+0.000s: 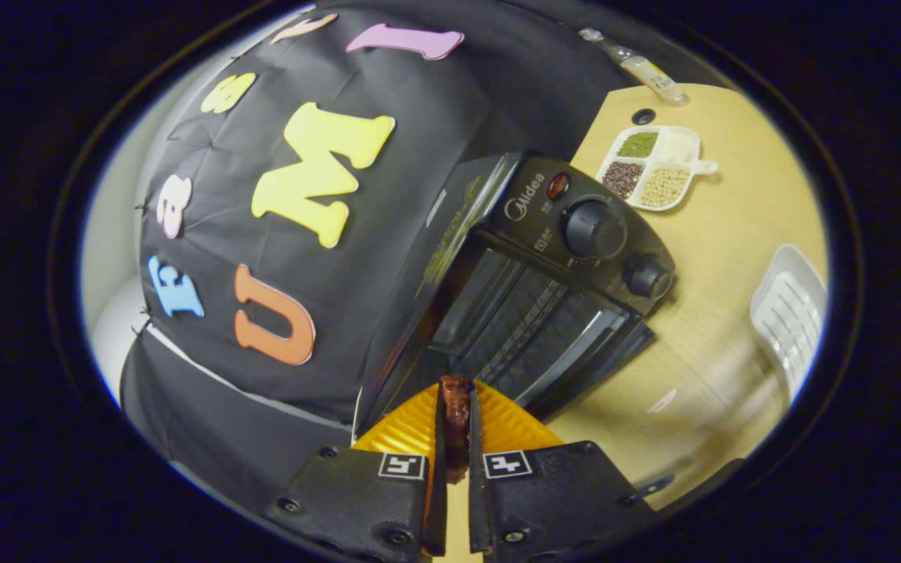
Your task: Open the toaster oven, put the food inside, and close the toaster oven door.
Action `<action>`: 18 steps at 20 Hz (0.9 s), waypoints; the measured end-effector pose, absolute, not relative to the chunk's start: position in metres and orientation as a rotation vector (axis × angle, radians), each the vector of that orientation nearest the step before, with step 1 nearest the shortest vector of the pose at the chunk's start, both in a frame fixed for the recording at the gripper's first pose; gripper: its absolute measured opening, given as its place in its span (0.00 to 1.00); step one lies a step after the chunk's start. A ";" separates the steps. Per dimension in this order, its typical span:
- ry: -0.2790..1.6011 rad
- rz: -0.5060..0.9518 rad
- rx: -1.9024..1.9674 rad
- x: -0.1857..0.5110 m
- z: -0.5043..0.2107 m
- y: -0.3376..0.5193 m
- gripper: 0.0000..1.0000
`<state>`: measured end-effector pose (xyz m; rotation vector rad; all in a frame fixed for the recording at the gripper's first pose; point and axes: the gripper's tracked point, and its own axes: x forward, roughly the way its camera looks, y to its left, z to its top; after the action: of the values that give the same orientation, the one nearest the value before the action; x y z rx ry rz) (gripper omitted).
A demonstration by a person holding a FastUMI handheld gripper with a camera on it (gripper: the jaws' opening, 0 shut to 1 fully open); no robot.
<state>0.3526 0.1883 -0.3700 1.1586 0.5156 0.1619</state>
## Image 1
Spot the white rectangular dish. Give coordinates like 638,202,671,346
749,244,828,403

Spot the white divided seasoning plate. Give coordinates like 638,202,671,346
597,125,719,213

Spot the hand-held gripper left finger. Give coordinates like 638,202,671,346
263,381,449,560

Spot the black toaster oven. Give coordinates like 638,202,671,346
353,151,745,509

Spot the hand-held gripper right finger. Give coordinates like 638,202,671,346
468,379,659,560

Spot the brown steak piece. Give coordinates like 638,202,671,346
440,375,473,484

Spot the small clear glass bottle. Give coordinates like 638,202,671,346
578,27,687,105

